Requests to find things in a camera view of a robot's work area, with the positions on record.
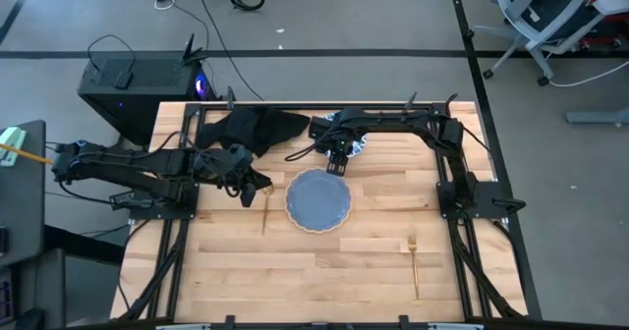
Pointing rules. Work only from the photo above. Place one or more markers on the gold fork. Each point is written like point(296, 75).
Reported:
point(414, 266)

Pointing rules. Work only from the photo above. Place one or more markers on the light green stapler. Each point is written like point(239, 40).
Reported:
point(11, 146)

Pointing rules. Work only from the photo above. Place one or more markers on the yellow pencil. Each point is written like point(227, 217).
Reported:
point(27, 153)

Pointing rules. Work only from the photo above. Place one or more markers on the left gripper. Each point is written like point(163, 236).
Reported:
point(213, 165)

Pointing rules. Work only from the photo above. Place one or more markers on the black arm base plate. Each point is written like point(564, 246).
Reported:
point(162, 209)
point(484, 202)

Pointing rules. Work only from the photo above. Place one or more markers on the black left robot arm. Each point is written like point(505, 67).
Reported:
point(128, 165)

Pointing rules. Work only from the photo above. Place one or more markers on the black cloth napkin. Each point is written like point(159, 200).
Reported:
point(255, 126)

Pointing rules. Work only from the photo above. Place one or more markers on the white paper bowl blue print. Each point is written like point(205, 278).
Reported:
point(358, 146)

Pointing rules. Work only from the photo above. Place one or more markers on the wooden utensil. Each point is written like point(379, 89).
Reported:
point(266, 212)

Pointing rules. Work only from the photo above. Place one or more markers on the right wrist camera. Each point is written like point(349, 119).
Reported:
point(318, 128)

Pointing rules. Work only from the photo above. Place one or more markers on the black computer tower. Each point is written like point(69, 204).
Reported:
point(137, 89)

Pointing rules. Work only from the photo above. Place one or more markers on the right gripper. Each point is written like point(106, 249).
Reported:
point(342, 136)

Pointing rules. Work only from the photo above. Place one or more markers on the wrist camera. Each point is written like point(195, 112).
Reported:
point(242, 154)
point(318, 128)

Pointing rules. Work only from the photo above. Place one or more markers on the dark grey desk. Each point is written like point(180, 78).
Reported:
point(22, 197)

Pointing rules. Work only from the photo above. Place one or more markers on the grey office chair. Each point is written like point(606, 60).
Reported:
point(545, 11)

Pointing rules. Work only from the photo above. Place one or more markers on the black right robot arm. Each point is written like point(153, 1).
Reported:
point(442, 128)

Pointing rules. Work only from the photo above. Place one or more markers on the black table frame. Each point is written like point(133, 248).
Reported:
point(462, 271)

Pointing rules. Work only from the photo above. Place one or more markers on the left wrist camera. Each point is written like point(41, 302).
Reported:
point(242, 154)

